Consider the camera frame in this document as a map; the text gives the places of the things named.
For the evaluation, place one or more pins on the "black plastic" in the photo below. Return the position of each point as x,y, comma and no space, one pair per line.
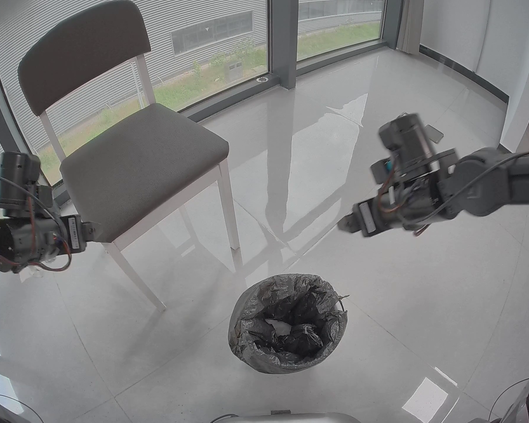
305,337

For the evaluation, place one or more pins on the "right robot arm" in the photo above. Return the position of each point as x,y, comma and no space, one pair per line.
480,183

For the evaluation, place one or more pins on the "white trash bin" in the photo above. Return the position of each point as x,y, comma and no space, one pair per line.
278,327

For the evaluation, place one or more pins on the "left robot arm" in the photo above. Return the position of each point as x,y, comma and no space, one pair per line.
20,168

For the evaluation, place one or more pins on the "black plastic bag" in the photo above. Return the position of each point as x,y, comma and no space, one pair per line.
247,315

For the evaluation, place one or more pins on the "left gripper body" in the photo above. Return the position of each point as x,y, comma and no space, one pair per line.
26,238

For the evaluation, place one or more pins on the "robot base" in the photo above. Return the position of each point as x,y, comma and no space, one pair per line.
286,417

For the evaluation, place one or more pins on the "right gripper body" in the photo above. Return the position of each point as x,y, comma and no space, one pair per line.
370,216

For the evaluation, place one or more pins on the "window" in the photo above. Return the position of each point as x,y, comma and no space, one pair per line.
282,24

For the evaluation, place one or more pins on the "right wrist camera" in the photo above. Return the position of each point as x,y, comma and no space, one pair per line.
381,170

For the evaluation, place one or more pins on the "grey seat white chair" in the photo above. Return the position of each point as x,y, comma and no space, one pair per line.
150,165

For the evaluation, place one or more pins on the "beige curtain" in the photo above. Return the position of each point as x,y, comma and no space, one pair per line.
412,11

